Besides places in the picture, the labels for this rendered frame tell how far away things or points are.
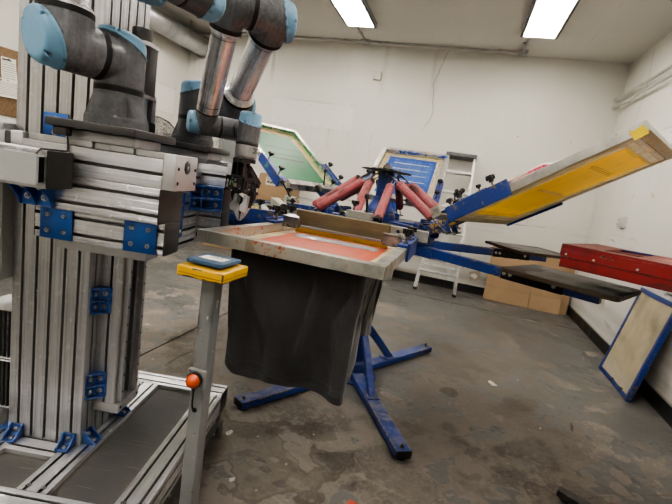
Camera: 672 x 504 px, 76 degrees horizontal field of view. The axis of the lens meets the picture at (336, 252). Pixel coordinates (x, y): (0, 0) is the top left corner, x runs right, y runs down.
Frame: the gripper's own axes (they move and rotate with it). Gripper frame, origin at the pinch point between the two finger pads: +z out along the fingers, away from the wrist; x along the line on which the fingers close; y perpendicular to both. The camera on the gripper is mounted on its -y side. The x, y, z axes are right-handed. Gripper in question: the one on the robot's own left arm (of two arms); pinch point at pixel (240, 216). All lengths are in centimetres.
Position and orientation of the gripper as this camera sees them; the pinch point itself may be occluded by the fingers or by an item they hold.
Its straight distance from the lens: 154.9
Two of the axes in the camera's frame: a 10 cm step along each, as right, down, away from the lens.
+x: 9.5, 1.9, -2.5
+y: -2.7, 0.8, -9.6
